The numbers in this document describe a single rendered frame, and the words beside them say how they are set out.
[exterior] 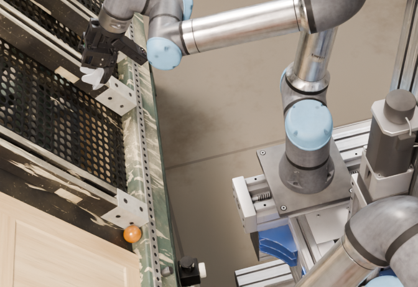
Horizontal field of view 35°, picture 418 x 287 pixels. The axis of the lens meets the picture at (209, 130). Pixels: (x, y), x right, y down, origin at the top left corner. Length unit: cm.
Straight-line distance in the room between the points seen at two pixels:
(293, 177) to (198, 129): 156
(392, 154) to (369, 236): 34
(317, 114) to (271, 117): 165
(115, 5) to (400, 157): 70
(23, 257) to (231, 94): 204
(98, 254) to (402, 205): 95
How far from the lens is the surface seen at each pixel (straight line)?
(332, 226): 188
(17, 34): 200
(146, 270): 189
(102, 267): 180
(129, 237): 192
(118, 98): 218
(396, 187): 151
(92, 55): 163
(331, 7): 140
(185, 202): 307
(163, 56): 144
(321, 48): 165
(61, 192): 180
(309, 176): 178
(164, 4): 153
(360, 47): 370
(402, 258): 105
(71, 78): 211
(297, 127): 167
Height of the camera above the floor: 256
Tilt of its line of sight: 51 degrees down
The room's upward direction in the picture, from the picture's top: 7 degrees counter-clockwise
